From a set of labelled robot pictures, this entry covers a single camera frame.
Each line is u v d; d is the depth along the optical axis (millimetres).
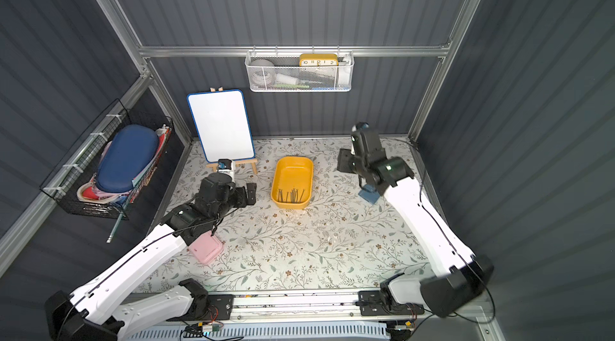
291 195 992
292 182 1023
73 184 626
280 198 989
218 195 558
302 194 991
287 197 991
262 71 827
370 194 987
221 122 914
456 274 381
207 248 821
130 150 705
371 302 733
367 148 526
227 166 654
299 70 895
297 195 991
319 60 868
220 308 738
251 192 693
